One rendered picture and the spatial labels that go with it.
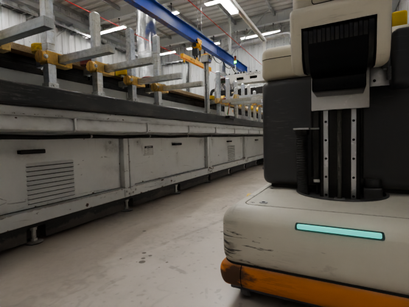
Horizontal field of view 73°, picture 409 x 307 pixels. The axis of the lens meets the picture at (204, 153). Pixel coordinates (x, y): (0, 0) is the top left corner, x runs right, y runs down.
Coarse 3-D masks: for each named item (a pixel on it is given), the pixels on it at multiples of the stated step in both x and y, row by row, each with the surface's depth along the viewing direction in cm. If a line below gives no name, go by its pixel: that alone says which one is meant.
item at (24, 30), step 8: (40, 16) 80; (16, 24) 86; (24, 24) 84; (32, 24) 82; (40, 24) 80; (48, 24) 81; (0, 32) 90; (8, 32) 88; (16, 32) 86; (24, 32) 85; (32, 32) 85; (40, 32) 85; (0, 40) 90; (8, 40) 91
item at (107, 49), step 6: (90, 48) 106; (96, 48) 105; (102, 48) 104; (108, 48) 102; (114, 48) 105; (66, 54) 113; (72, 54) 111; (78, 54) 110; (84, 54) 108; (90, 54) 107; (96, 54) 105; (102, 54) 105; (108, 54) 106; (60, 60) 114; (66, 60) 113; (72, 60) 112; (78, 60) 112; (42, 66) 120
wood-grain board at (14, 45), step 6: (12, 42) 115; (12, 48) 115; (18, 48) 117; (24, 48) 119; (30, 48) 121; (24, 54) 123; (30, 54) 123; (72, 66) 144; (78, 66) 145; (114, 72) 166; (114, 78) 173; (120, 78) 174; (150, 84) 197; (174, 90) 225; (180, 90) 234; (192, 96) 256; (198, 96) 263; (240, 108) 373; (246, 108) 396
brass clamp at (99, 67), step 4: (88, 64) 132; (92, 64) 131; (96, 64) 133; (100, 64) 135; (104, 64) 137; (88, 68) 132; (92, 68) 131; (96, 68) 133; (100, 68) 135; (104, 68) 137; (92, 72) 135; (100, 72) 136; (104, 72) 137; (108, 72) 139; (112, 72) 142; (108, 76) 144
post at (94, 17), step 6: (96, 12) 134; (90, 18) 134; (96, 18) 133; (90, 24) 134; (96, 24) 133; (90, 30) 134; (96, 30) 133; (90, 36) 134; (96, 36) 133; (96, 42) 133; (96, 60) 134; (96, 72) 134; (96, 78) 134; (102, 78) 137; (96, 84) 134; (102, 84) 137; (96, 90) 135; (102, 90) 137
